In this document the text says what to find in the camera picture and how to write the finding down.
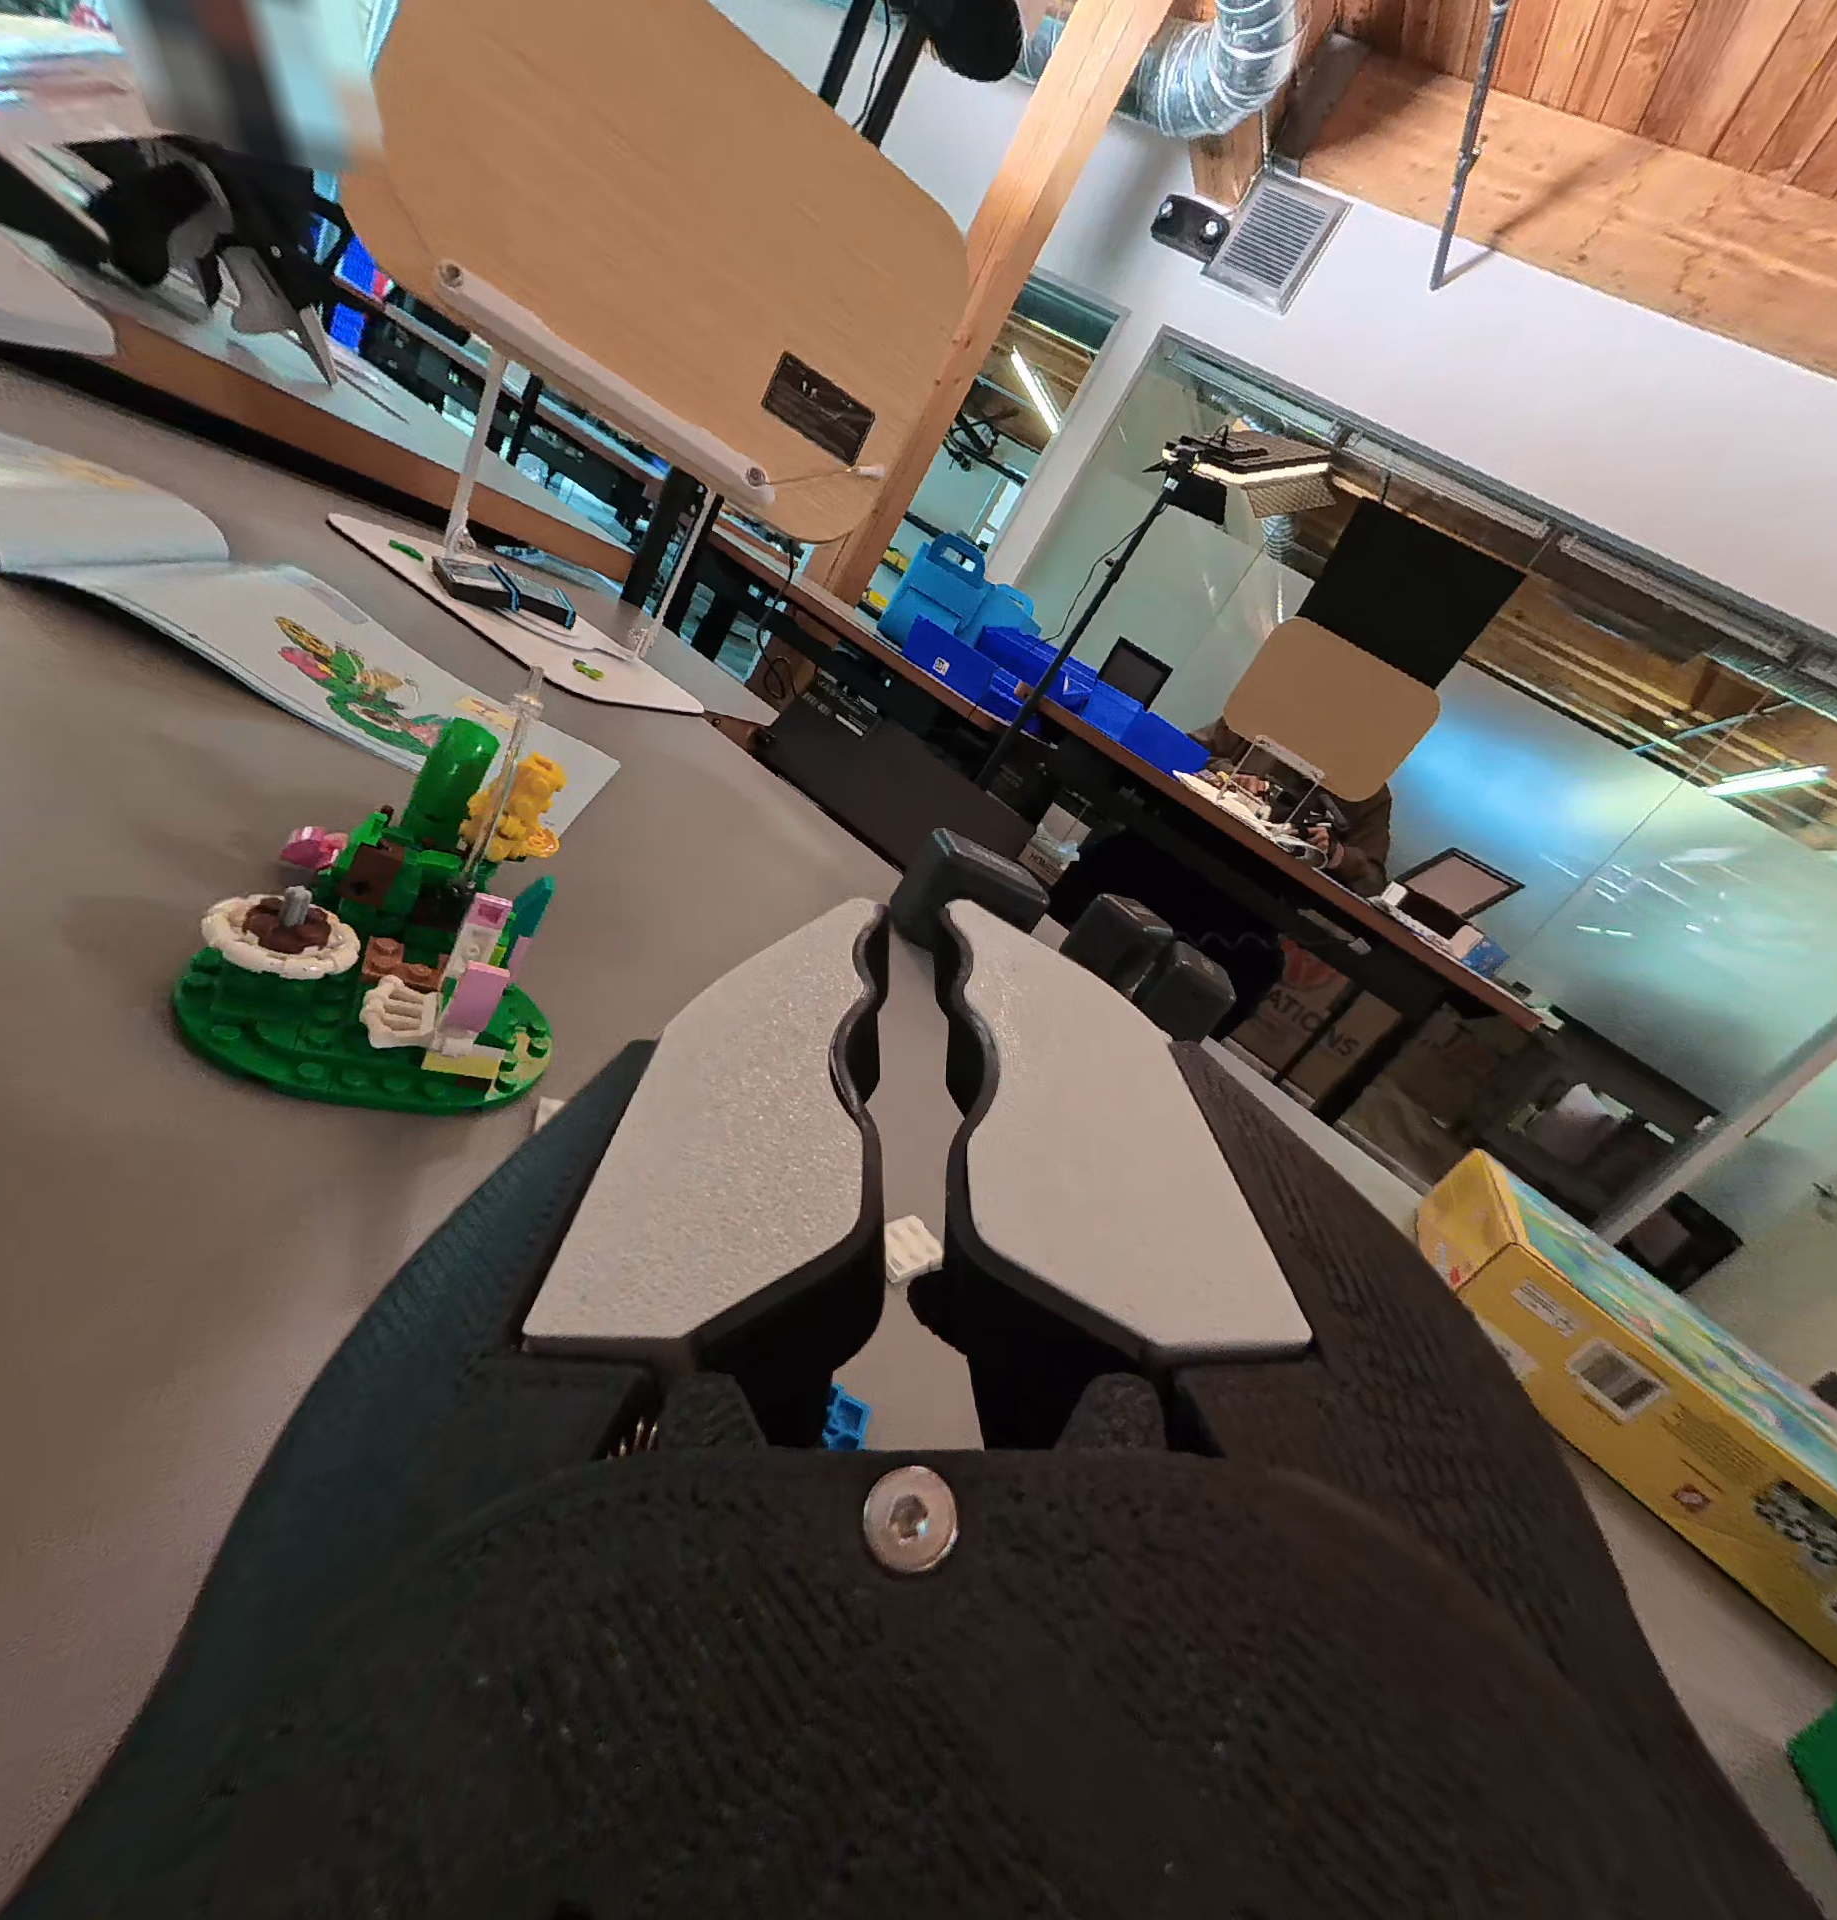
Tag white printed sheets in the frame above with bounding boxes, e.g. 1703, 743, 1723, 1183
0, 210, 120, 360

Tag black round object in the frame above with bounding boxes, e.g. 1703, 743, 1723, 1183
880, 0, 1028, 87

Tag wooden post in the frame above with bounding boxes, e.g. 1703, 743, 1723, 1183
805, 0, 1178, 607

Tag yellow lego box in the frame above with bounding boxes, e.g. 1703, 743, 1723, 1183
1416, 1146, 1837, 1687

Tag wall air vent grille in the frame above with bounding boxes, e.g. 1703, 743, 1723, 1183
1200, 168, 1357, 317

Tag stack of blue storage bins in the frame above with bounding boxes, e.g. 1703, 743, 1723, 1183
876, 535, 1214, 779

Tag brown office desk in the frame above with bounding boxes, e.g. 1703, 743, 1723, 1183
709, 524, 1553, 1053

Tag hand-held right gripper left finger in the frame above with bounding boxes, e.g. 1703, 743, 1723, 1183
522, 896, 892, 1369

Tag small wooden board stand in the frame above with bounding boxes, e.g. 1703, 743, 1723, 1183
1224, 619, 1445, 807

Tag black tool with grey tips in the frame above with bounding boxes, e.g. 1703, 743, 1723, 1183
62, 132, 353, 388

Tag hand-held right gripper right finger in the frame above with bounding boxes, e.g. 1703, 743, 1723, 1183
931, 896, 1321, 1374

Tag black battery pack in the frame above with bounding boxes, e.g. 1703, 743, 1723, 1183
432, 555, 578, 634

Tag light panel on tripod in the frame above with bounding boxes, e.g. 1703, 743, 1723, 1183
979, 425, 1334, 793

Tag wooden edged table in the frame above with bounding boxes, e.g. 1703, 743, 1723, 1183
0, 284, 801, 603

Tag lego instruction booklet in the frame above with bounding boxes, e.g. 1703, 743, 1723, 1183
0, 412, 623, 839

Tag green lego flower model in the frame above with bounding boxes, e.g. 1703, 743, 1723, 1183
173, 671, 562, 1123

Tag silver ventilation duct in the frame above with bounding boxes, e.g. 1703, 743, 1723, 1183
1121, 0, 1317, 141

